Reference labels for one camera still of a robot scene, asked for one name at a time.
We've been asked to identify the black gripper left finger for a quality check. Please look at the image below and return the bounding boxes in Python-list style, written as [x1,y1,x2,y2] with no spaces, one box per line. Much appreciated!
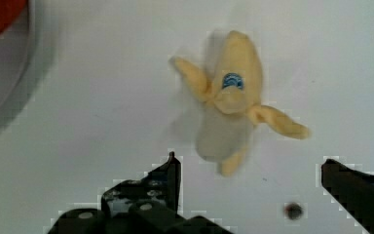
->
[47,152,233,234]

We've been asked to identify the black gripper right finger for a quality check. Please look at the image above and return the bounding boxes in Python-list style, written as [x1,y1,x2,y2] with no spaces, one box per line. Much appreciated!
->
[320,159,374,234]

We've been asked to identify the yellow plush banana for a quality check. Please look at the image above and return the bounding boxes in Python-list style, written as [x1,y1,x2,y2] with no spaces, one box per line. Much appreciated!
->
[173,30,311,176]

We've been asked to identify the grey round plate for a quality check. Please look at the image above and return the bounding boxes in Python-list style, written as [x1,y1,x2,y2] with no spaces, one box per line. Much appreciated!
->
[0,0,39,109]

